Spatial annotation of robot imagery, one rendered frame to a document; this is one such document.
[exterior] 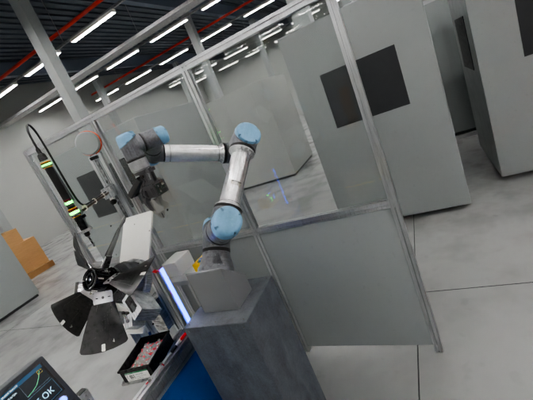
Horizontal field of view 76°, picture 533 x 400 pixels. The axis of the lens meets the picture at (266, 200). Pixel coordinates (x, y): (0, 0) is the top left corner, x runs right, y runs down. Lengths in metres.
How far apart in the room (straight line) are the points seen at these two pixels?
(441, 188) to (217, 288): 2.85
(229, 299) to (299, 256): 0.85
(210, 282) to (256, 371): 0.39
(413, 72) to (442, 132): 0.61
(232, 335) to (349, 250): 0.93
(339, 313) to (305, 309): 0.22
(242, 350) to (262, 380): 0.16
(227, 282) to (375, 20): 2.80
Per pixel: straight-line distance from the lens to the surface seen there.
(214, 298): 1.43
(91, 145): 2.50
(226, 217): 1.29
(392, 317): 2.27
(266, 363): 1.43
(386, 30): 3.53
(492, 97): 4.14
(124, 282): 1.77
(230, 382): 1.59
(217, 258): 1.39
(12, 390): 1.29
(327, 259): 2.10
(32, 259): 10.21
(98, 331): 1.92
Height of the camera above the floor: 1.69
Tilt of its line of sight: 15 degrees down
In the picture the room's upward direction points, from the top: 23 degrees counter-clockwise
